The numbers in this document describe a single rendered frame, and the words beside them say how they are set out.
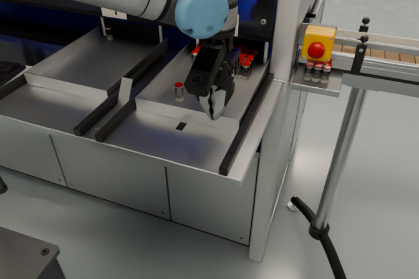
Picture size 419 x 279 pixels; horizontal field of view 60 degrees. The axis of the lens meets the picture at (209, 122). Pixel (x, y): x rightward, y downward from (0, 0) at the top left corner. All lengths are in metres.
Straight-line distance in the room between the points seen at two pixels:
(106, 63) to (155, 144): 0.42
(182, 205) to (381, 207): 0.99
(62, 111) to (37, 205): 1.10
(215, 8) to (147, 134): 0.40
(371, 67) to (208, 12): 0.69
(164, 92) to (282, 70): 0.32
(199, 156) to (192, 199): 0.73
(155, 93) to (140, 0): 0.50
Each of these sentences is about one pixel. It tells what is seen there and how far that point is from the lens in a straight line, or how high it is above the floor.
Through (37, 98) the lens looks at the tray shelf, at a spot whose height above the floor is 0.88.
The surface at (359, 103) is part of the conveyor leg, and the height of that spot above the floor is 0.77.
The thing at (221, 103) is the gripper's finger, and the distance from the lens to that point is 0.76.
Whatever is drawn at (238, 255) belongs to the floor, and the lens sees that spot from 1.65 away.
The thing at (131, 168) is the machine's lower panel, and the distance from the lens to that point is 1.51.
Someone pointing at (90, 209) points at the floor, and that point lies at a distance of 1.88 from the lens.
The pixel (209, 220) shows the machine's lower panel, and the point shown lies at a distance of 1.53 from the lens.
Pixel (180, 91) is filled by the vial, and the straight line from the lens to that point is 0.89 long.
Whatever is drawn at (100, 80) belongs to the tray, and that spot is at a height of 0.88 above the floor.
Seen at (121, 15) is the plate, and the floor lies 1.00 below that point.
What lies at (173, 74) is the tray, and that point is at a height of 0.88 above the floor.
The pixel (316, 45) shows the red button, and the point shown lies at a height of 1.01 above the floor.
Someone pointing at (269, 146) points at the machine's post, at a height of 0.64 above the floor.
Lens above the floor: 1.39
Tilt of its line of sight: 37 degrees down
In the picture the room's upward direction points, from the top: straight up
